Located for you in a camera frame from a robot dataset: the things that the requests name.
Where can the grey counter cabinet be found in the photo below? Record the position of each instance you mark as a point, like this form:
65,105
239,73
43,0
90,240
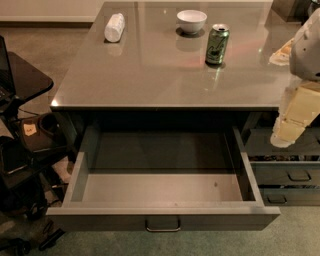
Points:
159,71

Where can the black laptop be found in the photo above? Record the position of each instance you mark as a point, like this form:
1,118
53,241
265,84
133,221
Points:
7,88

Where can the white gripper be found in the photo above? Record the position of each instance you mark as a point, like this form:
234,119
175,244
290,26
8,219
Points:
307,53

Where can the green soda can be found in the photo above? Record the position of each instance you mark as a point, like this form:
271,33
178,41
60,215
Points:
217,43

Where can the open grey top drawer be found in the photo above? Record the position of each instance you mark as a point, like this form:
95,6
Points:
121,179

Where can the black side table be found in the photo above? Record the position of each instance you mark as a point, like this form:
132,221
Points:
29,81

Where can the grey lower side drawer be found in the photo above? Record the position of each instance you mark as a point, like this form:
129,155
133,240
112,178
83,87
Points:
291,196

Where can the brown box with cup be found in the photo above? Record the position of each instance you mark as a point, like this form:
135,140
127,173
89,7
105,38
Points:
41,133

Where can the clear plastic water bottle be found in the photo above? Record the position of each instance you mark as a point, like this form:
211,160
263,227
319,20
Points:
114,28

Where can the white ceramic bowl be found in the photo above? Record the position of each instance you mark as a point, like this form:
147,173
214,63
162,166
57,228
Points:
191,21

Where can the metal drawer handle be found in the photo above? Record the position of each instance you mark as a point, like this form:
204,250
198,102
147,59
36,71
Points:
163,225

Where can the grey middle side drawer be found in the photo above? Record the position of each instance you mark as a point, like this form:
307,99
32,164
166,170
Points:
272,172

